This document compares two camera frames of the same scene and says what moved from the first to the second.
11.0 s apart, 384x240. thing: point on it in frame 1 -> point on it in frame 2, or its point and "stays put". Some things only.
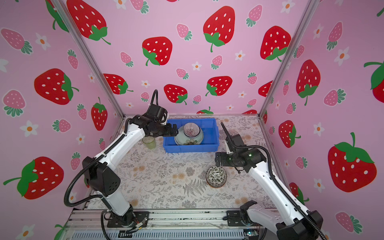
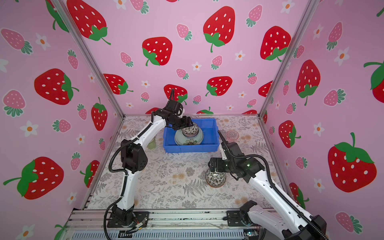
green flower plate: (181, 139) stays put
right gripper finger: (222, 159) -> (216, 164)
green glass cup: (149, 141) stays put
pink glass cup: (233, 132) stays put
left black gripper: (169, 133) -> (185, 124)
